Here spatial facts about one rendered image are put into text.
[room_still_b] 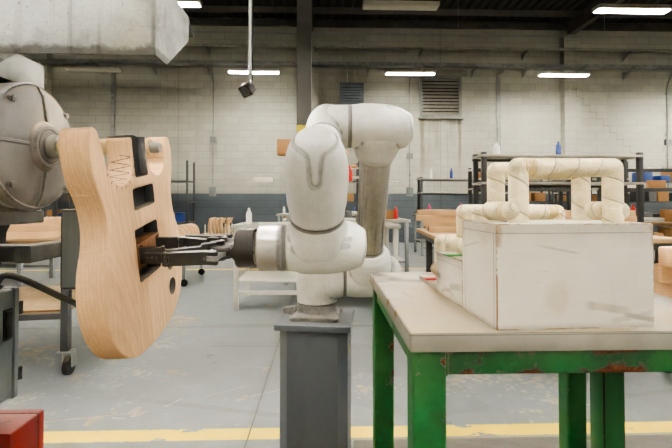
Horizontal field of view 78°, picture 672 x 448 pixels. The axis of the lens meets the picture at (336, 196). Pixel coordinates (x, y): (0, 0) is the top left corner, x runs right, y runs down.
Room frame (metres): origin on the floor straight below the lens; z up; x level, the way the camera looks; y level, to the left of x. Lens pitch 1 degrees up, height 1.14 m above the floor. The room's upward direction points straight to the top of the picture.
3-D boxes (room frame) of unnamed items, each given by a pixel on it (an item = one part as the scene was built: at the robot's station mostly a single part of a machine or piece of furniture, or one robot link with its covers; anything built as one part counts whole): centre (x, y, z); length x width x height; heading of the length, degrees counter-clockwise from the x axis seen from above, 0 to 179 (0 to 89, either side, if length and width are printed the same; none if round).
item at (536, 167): (0.71, -0.39, 1.20); 0.20 x 0.03 x 0.03; 94
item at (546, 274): (0.75, -0.39, 1.02); 0.27 x 0.15 x 0.17; 95
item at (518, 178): (0.70, -0.31, 1.15); 0.03 x 0.03 x 0.09
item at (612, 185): (0.71, -0.48, 1.15); 0.03 x 0.03 x 0.09
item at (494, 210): (0.74, -0.29, 1.12); 0.11 x 0.03 x 0.03; 5
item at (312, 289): (1.61, 0.06, 0.87); 0.18 x 0.16 x 0.22; 90
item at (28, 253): (1.03, 0.71, 1.02); 0.19 x 0.04 x 0.04; 2
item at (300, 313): (1.61, 0.09, 0.73); 0.22 x 0.18 x 0.06; 84
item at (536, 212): (0.87, -0.38, 1.12); 0.20 x 0.03 x 0.03; 94
